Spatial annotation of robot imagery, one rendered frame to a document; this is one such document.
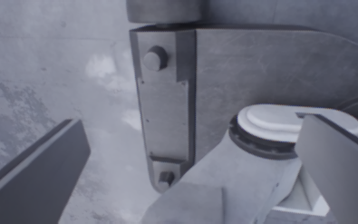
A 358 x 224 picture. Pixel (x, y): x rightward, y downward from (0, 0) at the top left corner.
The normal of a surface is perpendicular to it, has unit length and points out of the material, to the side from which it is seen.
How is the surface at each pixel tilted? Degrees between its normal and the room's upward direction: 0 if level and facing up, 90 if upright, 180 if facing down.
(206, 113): 0
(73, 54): 0
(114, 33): 0
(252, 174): 90
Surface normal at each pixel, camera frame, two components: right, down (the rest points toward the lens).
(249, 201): -0.03, -0.88
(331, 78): -0.21, 0.48
